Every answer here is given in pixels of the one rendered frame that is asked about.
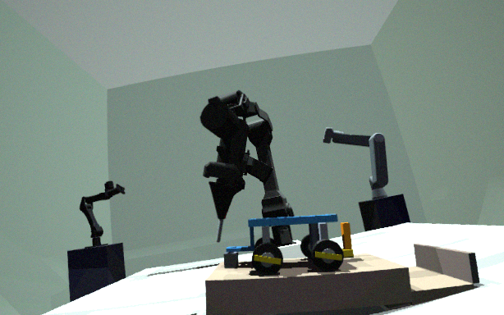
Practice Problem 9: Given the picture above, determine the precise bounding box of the blue wheeled trolley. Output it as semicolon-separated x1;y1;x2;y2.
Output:
227;215;344;276

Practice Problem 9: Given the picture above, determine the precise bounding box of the tan wooden ramp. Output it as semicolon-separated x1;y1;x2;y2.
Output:
205;244;480;315

